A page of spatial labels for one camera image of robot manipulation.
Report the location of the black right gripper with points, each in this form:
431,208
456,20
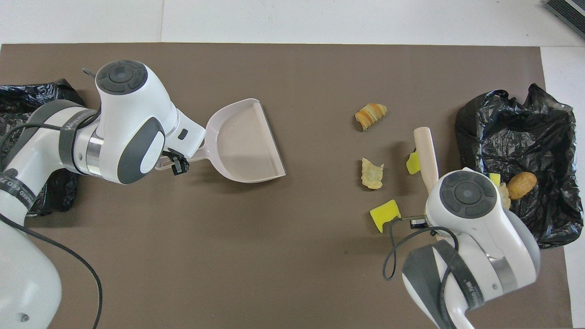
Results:
419,223

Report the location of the notched yellow sponge piece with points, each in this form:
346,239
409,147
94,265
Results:
385,214

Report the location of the beige plastic dustpan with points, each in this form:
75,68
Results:
242,146

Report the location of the pale torn bread piece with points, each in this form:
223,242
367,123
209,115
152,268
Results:
372,173
504,194

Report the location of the beige hand brush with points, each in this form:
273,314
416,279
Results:
425,151

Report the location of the yellow green sponge piece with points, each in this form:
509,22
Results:
494,179

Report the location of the brown bread roll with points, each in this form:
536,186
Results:
521,185

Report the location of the orange striped croissant piece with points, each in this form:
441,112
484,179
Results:
370,115

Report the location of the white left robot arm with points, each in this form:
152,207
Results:
128,123

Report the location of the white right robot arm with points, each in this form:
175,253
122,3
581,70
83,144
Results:
475,219

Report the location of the black bag lined bin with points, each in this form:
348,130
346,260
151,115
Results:
525,132
27,98

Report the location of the brown table mat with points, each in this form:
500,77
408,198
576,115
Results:
274,251

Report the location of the dark grey ribbed panel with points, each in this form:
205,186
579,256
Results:
566,13

